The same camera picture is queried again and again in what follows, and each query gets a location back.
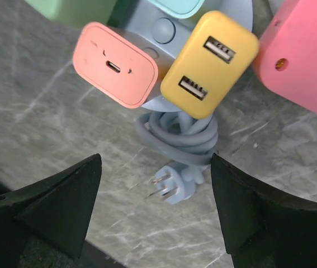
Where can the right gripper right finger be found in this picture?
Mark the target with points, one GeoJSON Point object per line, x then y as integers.
{"type": "Point", "coordinates": [262, 226]}

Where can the pink square plug adapter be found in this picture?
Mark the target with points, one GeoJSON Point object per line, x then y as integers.
{"type": "Point", "coordinates": [300, 56]}

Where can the teal charger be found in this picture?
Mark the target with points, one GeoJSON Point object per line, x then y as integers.
{"type": "Point", "coordinates": [179, 9]}

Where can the round blue power hub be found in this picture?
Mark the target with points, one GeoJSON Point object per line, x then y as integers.
{"type": "Point", "coordinates": [188, 142]}

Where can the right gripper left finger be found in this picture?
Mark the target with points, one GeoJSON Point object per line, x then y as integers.
{"type": "Point", "coordinates": [45, 223]}

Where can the salmon usb-c charger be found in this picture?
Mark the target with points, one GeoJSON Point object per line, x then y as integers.
{"type": "Point", "coordinates": [114, 65]}

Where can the green charger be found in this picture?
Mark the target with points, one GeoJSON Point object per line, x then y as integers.
{"type": "Point", "coordinates": [76, 13]}

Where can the yellow usb charger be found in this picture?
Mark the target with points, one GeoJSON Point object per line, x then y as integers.
{"type": "Point", "coordinates": [216, 54]}

